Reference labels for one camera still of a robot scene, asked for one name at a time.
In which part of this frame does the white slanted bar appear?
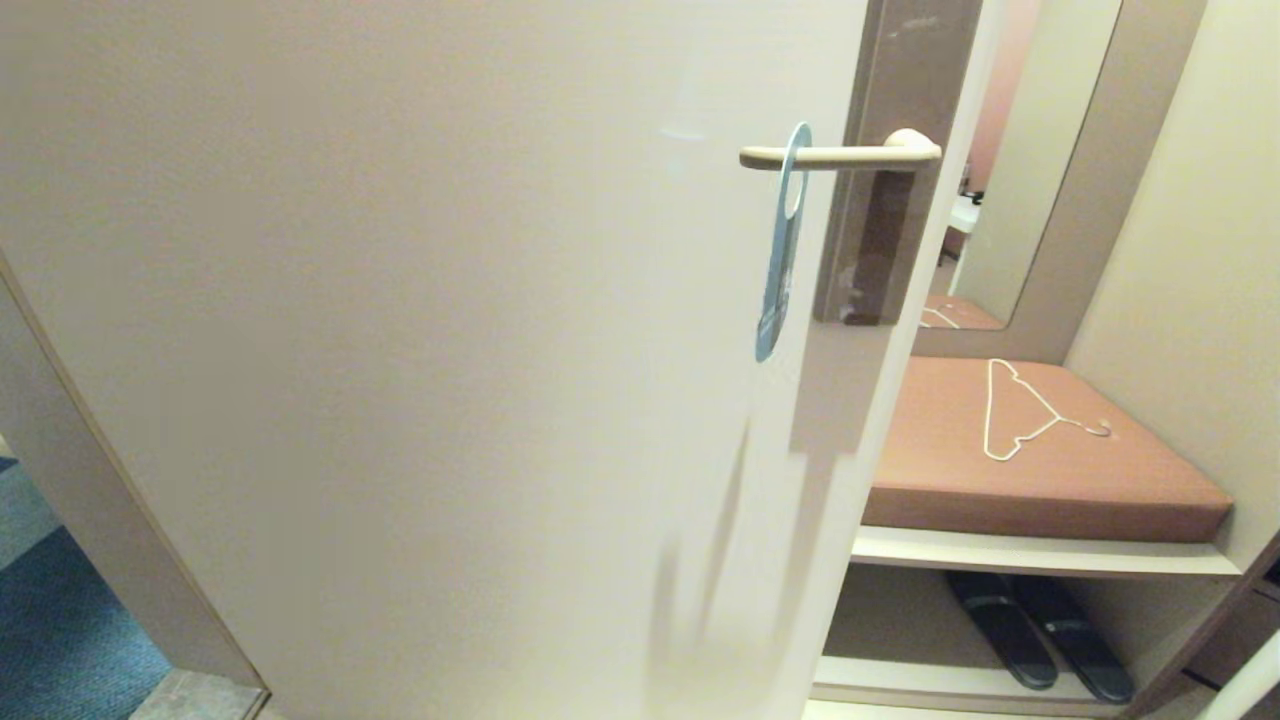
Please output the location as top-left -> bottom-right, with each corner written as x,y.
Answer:
1195,630 -> 1280,720

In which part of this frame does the white low shelf board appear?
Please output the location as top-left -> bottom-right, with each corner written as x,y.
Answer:
812,655 -> 1151,716

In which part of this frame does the brown leather seat cushion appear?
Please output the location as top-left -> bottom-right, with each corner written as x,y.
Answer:
862,356 -> 1234,544

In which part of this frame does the taupe framed wall mirror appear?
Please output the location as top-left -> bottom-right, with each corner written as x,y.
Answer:
912,0 -> 1208,363

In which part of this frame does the white wire clothes hanger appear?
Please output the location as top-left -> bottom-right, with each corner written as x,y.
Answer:
983,358 -> 1113,462

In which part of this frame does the white bench shelf board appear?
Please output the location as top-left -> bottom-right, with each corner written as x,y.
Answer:
851,525 -> 1244,581

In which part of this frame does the beige lever door handle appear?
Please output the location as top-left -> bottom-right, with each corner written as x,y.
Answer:
739,127 -> 943,173

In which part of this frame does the blue do-not-disturb door sign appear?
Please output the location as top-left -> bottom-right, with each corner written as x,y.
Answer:
754,122 -> 813,364

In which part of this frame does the dark slipper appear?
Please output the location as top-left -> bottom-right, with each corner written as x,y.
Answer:
945,572 -> 1059,691
1012,575 -> 1136,704

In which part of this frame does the beige room door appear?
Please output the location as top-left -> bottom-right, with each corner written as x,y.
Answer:
0,0 -> 991,720

